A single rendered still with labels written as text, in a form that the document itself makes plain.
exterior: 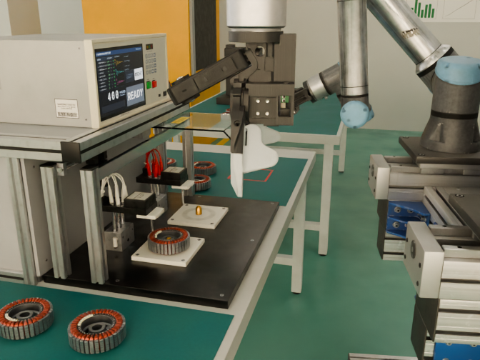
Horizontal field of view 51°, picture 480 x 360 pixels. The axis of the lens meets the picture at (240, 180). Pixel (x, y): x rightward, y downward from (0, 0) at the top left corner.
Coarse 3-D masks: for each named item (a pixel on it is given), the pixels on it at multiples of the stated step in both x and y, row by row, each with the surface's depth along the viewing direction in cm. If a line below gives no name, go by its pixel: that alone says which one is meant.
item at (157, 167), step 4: (148, 152) 154; (152, 152) 154; (148, 156) 156; (152, 156) 155; (160, 156) 155; (152, 160) 155; (156, 160) 153; (160, 160) 156; (148, 164) 153; (152, 164) 155; (156, 164) 151; (160, 164) 156; (144, 168) 157; (148, 168) 153; (152, 168) 156; (156, 168) 151; (160, 168) 156; (144, 172) 157; (148, 172) 154; (152, 172) 156; (156, 172) 152; (160, 172) 154; (156, 176) 152
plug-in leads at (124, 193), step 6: (114, 174) 130; (102, 180) 130; (108, 180) 130; (114, 180) 128; (102, 186) 131; (108, 186) 130; (114, 186) 134; (102, 192) 131; (108, 192) 131; (126, 192) 134; (102, 198) 131; (120, 204) 130
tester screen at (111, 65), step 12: (132, 48) 132; (96, 60) 115; (108, 60) 120; (120, 60) 126; (132, 60) 132; (108, 72) 120; (120, 72) 126; (108, 84) 121; (120, 84) 127; (132, 84) 133; (120, 96) 127; (120, 108) 128
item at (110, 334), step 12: (96, 312) 103; (108, 312) 103; (72, 324) 99; (84, 324) 101; (96, 324) 101; (108, 324) 103; (120, 324) 99; (72, 336) 96; (84, 336) 95; (96, 336) 95; (108, 336) 96; (120, 336) 98; (72, 348) 97; (84, 348) 96; (96, 348) 95; (108, 348) 96
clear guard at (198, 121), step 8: (184, 112) 166; (192, 112) 166; (168, 120) 153; (192, 120) 153; (200, 120) 153; (208, 120) 153; (216, 120) 153; (224, 120) 153; (160, 128) 144; (168, 128) 144; (176, 128) 143; (184, 128) 143; (192, 128) 143; (200, 128) 143; (208, 128) 143; (216, 128) 143; (224, 128) 143
